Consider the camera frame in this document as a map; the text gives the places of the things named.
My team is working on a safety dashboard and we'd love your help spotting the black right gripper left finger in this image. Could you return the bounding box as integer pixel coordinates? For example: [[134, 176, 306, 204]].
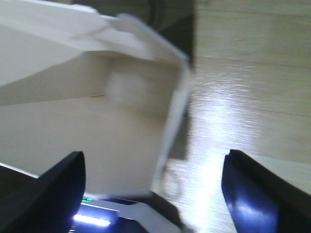
[[0, 151, 86, 233]]

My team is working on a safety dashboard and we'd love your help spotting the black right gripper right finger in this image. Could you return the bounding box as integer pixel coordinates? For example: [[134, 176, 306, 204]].
[[221, 150, 311, 233]]

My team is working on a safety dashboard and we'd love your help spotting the white plastic trash bin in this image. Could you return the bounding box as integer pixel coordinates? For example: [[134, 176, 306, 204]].
[[0, 0, 191, 198]]

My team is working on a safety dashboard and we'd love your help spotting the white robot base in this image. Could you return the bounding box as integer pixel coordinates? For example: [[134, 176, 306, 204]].
[[69, 197, 182, 233]]

